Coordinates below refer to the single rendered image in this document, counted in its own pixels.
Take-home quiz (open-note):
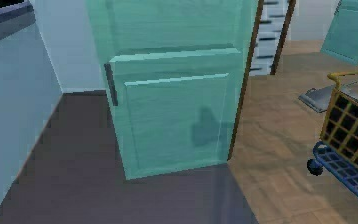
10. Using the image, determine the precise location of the teal room door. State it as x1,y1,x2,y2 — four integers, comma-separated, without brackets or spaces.
84,0,260,181
320,0,358,67

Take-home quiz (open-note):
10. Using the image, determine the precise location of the yellow and blue cart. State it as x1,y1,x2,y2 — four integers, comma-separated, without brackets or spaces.
306,70,358,224

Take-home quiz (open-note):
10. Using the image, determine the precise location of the grey flat tray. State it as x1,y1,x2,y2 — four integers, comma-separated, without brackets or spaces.
298,77,358,114

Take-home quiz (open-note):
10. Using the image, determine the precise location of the black door handle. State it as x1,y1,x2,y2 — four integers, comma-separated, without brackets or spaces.
103,62,119,107

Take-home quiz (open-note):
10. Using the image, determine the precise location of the pale blue cabinet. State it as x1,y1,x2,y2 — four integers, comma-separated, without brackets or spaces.
0,0,64,215

